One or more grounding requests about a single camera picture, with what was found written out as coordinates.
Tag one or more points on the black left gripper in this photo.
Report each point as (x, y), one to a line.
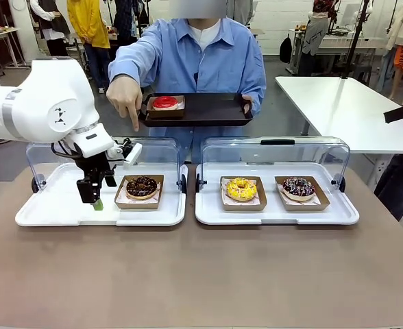
(93, 168)

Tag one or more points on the red glazed donut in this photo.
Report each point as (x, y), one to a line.
(165, 102)

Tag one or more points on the dark brown serving tray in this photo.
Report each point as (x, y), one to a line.
(211, 109)

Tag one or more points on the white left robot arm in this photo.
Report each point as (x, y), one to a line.
(33, 103)

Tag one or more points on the person's right forearm blue sleeve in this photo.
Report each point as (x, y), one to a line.
(129, 65)

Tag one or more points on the person's left forearm blue sleeve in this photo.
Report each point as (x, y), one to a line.
(258, 85)

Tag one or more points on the chocolate nut donut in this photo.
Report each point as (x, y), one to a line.
(141, 188)

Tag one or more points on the white tray with chocolate donut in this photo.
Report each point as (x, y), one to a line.
(61, 212)

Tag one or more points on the chocolate donut colourful sprinkles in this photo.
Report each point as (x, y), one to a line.
(299, 188)

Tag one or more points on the sprinkled chocolate donut in box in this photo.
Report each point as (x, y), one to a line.
(306, 205)

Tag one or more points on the yellow sprinkled donut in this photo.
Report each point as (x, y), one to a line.
(241, 189)

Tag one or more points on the yellow donut in box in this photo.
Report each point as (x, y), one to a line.
(244, 205)

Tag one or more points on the person's torso blue shirt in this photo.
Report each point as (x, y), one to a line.
(205, 68)

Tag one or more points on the person in yellow top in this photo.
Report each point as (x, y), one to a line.
(86, 24)

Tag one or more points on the white tray with yellow donut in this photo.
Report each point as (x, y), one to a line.
(273, 217)

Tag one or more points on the person in dark vest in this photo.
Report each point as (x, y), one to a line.
(50, 24)

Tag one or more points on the person's right hand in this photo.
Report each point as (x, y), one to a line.
(124, 96)

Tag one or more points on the person's left hand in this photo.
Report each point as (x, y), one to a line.
(247, 104)

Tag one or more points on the large white table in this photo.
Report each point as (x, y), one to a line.
(342, 103)

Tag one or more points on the dark denim garment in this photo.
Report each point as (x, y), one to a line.
(400, 185)

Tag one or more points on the clear lid of chocolate tray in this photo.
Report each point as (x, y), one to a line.
(167, 157)

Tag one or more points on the long white workbench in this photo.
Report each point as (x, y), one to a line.
(345, 44)

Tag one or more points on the black stand pole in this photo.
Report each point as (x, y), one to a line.
(354, 37)

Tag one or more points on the clear lid of yellow tray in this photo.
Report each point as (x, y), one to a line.
(277, 154)

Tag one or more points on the black backpack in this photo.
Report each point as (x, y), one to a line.
(286, 48)

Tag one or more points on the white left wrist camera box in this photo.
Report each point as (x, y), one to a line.
(133, 155)

